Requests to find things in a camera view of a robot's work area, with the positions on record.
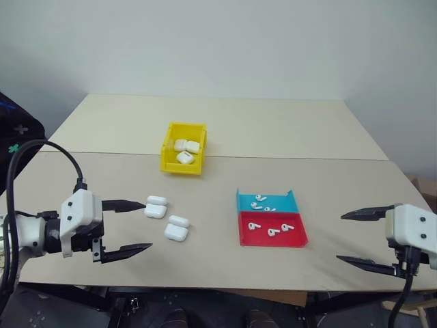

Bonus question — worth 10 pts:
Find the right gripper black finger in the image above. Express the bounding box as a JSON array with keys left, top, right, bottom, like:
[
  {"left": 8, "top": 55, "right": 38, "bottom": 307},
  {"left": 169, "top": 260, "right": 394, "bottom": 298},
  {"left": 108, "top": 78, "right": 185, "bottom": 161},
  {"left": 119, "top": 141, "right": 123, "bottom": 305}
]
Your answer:
[
  {"left": 336, "top": 254, "right": 399, "bottom": 276},
  {"left": 340, "top": 204, "right": 397, "bottom": 222}
]

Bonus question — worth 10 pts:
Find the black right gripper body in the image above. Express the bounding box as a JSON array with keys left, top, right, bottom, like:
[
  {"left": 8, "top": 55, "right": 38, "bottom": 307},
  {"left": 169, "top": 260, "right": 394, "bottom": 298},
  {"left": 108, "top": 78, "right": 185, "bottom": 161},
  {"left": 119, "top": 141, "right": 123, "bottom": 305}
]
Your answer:
[{"left": 387, "top": 239, "right": 429, "bottom": 276}]

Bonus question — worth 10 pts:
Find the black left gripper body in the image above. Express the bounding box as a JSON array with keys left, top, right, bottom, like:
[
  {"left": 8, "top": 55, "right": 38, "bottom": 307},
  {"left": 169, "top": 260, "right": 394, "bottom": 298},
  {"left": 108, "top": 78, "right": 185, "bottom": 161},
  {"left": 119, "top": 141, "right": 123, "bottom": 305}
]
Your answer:
[{"left": 70, "top": 221, "right": 105, "bottom": 264}]

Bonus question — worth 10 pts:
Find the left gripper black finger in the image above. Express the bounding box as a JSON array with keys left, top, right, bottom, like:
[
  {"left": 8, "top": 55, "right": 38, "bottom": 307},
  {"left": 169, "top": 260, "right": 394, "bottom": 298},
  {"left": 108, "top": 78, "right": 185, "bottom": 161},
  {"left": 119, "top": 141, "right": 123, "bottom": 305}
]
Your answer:
[
  {"left": 100, "top": 243, "right": 154, "bottom": 264},
  {"left": 101, "top": 199, "right": 147, "bottom": 215}
]

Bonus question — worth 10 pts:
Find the yellow plastic bin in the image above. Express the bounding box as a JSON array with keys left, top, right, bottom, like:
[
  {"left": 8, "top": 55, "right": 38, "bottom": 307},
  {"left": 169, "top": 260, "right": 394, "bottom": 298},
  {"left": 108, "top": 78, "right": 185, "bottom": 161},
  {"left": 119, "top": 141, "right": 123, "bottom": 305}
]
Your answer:
[{"left": 159, "top": 122, "right": 208, "bottom": 177}]

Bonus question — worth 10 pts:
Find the light wooden stick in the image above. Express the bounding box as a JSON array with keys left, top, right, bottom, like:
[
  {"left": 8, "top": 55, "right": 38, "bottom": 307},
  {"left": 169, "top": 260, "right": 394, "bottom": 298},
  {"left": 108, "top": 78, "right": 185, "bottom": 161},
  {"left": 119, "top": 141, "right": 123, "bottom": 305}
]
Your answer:
[{"left": 416, "top": 299, "right": 432, "bottom": 328}]

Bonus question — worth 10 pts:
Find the black cloth with white crosses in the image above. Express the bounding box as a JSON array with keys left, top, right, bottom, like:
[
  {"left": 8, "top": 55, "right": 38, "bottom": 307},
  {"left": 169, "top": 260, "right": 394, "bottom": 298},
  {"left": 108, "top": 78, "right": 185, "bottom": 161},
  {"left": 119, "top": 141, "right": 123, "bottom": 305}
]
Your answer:
[{"left": 0, "top": 284, "right": 111, "bottom": 328}]

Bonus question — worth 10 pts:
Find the dark brown rounded shape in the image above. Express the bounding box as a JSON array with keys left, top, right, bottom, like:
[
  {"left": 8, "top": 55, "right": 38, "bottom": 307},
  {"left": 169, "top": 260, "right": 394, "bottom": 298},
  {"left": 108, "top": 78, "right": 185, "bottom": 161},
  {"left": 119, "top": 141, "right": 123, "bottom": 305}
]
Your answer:
[
  {"left": 163, "top": 308, "right": 189, "bottom": 328},
  {"left": 246, "top": 308, "right": 279, "bottom": 328}
]

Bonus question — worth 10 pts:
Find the teal plastic tray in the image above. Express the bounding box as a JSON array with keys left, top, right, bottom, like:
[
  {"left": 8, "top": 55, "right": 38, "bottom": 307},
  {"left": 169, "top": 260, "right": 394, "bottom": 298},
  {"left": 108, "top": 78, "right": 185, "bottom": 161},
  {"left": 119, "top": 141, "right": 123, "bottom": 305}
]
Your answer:
[{"left": 235, "top": 187, "right": 300, "bottom": 214}]

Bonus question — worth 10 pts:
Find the red plastic tray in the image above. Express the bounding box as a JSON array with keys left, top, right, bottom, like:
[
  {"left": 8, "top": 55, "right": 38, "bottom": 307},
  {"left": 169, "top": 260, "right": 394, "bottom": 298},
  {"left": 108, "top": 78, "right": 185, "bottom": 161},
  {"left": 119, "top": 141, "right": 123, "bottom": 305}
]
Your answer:
[{"left": 238, "top": 210, "right": 311, "bottom": 248}]

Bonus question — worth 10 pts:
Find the black bag with coloured marks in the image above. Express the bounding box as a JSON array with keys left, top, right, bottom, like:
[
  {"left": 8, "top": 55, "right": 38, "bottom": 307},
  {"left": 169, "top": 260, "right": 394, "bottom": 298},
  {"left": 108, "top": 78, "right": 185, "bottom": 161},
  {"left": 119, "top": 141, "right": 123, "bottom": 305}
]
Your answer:
[{"left": 0, "top": 90, "right": 48, "bottom": 197}]

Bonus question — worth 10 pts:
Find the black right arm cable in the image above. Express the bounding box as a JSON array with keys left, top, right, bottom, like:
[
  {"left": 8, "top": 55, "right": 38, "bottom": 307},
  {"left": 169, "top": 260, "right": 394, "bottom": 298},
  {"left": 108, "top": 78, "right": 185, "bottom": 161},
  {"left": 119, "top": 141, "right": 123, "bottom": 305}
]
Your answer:
[{"left": 387, "top": 245, "right": 421, "bottom": 328}]

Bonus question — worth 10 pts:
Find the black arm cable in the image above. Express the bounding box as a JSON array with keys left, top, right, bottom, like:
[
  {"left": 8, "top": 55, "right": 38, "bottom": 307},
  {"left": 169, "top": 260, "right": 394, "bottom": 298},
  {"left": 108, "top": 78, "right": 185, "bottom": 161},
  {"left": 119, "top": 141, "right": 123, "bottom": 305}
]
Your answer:
[
  {"left": 387, "top": 245, "right": 421, "bottom": 328},
  {"left": 0, "top": 139, "right": 89, "bottom": 299}
]

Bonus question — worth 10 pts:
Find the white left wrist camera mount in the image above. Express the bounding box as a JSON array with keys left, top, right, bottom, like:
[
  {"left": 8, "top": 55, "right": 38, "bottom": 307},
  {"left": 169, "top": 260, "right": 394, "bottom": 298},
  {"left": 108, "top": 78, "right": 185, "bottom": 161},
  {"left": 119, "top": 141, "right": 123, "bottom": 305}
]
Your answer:
[{"left": 59, "top": 189, "right": 104, "bottom": 259}]

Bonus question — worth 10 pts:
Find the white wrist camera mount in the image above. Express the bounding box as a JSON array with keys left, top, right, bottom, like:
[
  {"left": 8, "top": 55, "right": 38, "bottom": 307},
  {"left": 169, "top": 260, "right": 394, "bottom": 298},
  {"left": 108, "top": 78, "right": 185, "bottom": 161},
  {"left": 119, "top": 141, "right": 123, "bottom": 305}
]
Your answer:
[
  {"left": 384, "top": 204, "right": 437, "bottom": 256},
  {"left": 59, "top": 189, "right": 104, "bottom": 259}
]

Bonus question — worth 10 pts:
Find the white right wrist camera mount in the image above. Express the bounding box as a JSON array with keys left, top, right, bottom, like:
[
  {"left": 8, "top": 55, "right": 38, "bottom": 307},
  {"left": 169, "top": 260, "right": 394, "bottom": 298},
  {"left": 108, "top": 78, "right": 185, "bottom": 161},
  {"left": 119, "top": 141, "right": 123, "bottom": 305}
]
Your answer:
[{"left": 384, "top": 204, "right": 437, "bottom": 256}]

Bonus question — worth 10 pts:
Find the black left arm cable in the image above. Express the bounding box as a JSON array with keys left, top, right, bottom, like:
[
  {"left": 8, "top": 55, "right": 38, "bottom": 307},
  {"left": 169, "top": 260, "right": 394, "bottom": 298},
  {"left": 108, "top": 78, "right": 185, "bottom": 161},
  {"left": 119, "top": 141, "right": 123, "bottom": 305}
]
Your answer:
[{"left": 0, "top": 139, "right": 89, "bottom": 299}]

